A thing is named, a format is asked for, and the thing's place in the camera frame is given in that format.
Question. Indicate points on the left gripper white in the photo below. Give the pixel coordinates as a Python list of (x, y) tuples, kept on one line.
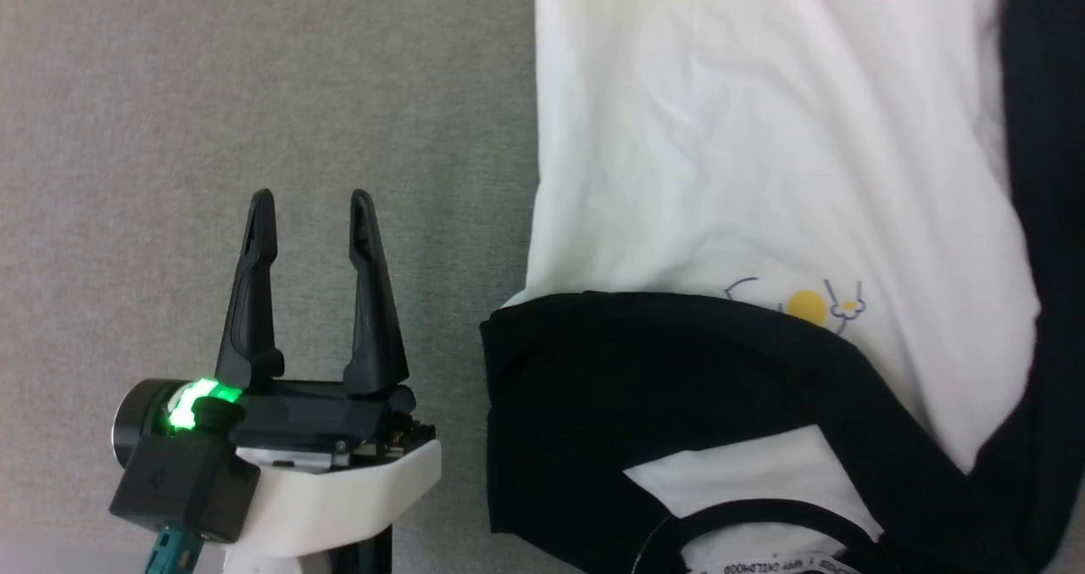
[(339, 489)]

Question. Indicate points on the black and white t-shirt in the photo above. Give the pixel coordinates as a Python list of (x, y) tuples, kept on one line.
[(763, 133)]

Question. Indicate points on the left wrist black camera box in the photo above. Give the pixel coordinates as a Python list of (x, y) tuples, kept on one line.
[(182, 489)]

